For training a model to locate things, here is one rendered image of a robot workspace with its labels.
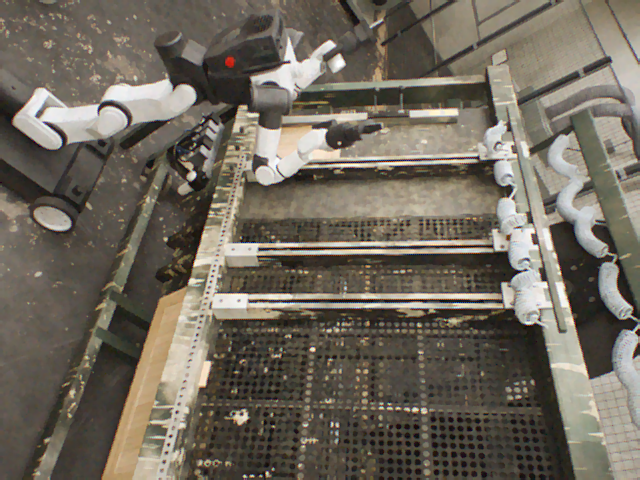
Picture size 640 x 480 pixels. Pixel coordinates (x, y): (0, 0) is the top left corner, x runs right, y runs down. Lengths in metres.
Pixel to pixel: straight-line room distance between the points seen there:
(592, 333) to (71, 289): 2.28
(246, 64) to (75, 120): 0.85
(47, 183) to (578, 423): 2.28
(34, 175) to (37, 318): 0.63
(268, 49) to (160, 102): 0.53
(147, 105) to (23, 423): 1.37
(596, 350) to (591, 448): 0.79
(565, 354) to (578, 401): 0.15
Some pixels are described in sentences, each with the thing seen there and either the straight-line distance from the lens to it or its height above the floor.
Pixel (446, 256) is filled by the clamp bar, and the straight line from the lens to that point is 2.06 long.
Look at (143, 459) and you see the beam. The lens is 1.83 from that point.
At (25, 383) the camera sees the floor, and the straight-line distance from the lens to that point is 2.62.
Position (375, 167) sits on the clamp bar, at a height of 1.41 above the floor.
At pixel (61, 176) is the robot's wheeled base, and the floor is 0.17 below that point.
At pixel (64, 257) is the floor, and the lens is 2.87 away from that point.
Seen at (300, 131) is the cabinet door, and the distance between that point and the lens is 2.71.
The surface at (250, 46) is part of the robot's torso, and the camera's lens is 2.14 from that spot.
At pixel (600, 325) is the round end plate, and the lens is 2.50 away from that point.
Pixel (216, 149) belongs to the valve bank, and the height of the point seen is 0.74.
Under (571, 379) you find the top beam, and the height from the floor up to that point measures 1.92.
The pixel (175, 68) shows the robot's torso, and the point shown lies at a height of 1.01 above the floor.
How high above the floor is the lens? 2.27
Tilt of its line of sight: 30 degrees down
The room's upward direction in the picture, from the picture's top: 67 degrees clockwise
